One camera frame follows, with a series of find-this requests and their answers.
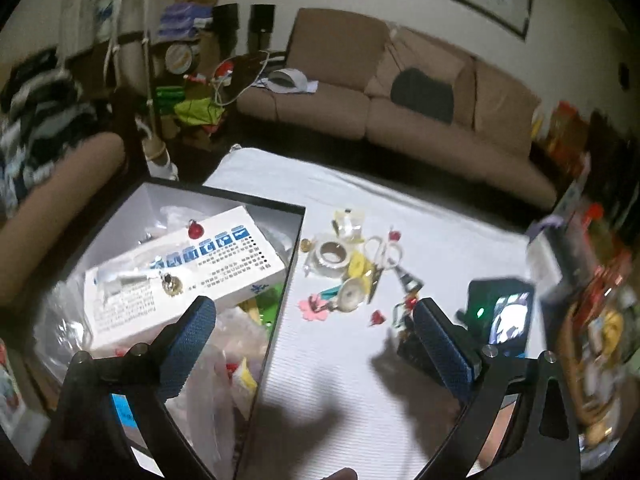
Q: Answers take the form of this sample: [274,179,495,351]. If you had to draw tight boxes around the brown sofa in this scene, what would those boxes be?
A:
[238,8,558,210]

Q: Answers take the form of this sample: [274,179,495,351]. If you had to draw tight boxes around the pile of folded clothes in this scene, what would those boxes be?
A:
[1,48,99,220]

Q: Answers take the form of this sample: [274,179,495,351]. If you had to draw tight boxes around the brown armchair arm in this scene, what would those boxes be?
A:
[1,132,126,307]

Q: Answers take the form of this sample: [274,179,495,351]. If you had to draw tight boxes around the red cherry charm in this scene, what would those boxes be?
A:
[188,220,204,240]

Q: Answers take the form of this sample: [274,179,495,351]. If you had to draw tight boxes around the neon yellow green bag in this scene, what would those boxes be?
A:
[174,98,224,126]

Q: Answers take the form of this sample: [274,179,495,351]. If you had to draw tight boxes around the gold chocolate on carton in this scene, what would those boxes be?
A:
[162,273,182,297]

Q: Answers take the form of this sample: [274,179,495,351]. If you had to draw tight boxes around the white tape roll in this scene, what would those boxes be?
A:
[305,238,352,278]

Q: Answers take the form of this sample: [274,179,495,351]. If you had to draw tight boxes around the pink flower ornament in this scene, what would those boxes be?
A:
[297,295,331,322]

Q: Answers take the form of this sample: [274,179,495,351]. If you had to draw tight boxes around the yellow snack packet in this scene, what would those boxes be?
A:
[346,250,375,295]

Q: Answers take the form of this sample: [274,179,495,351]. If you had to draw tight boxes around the white handled scissors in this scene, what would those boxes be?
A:
[363,235,404,304]

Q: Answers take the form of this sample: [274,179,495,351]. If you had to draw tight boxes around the metal eiffel tower opener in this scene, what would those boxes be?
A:
[394,266,424,296]

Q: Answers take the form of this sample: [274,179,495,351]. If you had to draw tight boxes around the clear plastic candy bag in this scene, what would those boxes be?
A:
[332,209,366,244]

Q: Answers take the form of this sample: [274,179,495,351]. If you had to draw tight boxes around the black storage box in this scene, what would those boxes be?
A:
[34,180,304,479]

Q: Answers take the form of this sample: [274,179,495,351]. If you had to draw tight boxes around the wicker basket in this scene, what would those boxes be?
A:
[555,288,639,479]

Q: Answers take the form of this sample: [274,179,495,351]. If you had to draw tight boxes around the white table cloth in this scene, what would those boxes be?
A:
[207,148,528,479]

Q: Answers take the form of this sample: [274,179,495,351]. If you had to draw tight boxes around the black cushion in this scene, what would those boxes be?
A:
[390,68,454,124]

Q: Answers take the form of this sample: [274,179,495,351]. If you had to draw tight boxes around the white coat rack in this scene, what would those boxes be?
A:
[103,0,179,181]

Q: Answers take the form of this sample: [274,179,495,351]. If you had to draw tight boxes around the small red candy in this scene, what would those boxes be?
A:
[388,229,401,242]

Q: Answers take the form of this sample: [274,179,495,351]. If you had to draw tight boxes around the white blue printed carton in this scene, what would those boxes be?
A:
[84,206,286,356]

